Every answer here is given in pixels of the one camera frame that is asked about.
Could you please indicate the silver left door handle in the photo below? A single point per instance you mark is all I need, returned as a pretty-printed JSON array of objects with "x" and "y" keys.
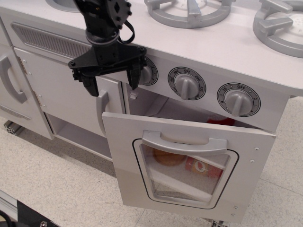
[{"x": 5, "y": 65}]

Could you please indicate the silver cabinet door handle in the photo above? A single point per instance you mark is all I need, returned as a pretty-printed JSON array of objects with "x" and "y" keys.
[{"x": 101, "y": 102}]

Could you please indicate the right grey stove knob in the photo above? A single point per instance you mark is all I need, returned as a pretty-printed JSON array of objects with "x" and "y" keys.
[{"x": 238, "y": 99}]

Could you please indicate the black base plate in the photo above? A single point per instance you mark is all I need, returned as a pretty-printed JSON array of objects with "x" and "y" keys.
[{"x": 27, "y": 217}]

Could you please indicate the orange toy can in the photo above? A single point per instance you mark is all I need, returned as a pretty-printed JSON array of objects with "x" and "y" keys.
[{"x": 196, "y": 166}]

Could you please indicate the white toy kitchen unit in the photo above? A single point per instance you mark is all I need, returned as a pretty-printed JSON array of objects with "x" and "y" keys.
[{"x": 227, "y": 52}]

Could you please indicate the red toy item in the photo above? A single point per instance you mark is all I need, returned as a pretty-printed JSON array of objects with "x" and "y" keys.
[{"x": 221, "y": 120}]

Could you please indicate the silver right stove burner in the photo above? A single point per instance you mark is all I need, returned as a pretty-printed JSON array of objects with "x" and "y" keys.
[{"x": 279, "y": 25}]

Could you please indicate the white oven door with window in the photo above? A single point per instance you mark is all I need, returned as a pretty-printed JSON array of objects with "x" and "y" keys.
[{"x": 223, "y": 194}]

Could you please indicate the aluminium frame rail left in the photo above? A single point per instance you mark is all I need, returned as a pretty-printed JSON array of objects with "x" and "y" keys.
[{"x": 13, "y": 128}]

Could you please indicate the middle grey stove knob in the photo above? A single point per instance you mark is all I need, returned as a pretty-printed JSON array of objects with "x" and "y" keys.
[{"x": 186, "y": 83}]

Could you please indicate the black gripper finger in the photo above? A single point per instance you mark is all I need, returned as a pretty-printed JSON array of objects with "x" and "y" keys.
[
  {"x": 90, "y": 84},
  {"x": 133, "y": 75}
]

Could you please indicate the aluminium frame rail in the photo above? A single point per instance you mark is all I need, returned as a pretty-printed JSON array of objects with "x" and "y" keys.
[
  {"x": 13, "y": 128},
  {"x": 219, "y": 223}
]

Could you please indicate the silver centre stove burner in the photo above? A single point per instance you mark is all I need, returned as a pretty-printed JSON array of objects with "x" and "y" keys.
[{"x": 194, "y": 17}]

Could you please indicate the white left appliance door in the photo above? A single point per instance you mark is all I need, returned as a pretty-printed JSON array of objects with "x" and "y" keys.
[{"x": 28, "y": 114}]

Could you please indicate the aluminium frame rail right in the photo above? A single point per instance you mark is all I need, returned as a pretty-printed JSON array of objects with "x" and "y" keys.
[{"x": 219, "y": 223}]

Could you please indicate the left grey stove knob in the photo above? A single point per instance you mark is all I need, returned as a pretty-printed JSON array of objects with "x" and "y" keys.
[{"x": 149, "y": 74}]

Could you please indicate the brown toy food item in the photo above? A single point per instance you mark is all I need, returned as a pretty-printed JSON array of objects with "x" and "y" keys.
[{"x": 167, "y": 159}]

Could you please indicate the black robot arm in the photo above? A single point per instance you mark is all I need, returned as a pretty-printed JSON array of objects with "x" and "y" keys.
[{"x": 104, "y": 19}]

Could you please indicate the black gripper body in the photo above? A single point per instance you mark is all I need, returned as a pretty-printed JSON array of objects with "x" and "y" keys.
[{"x": 106, "y": 59}]

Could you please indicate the silver stove burner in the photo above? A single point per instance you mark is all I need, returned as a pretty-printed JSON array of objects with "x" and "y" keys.
[
  {"x": 279, "y": 25},
  {"x": 194, "y": 17}
]

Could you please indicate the white cabinet door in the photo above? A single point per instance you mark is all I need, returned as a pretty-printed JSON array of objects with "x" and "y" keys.
[{"x": 63, "y": 97}]

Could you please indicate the grey stove knob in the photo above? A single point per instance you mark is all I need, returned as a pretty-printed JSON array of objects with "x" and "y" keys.
[
  {"x": 149, "y": 74},
  {"x": 186, "y": 83},
  {"x": 238, "y": 99}
]

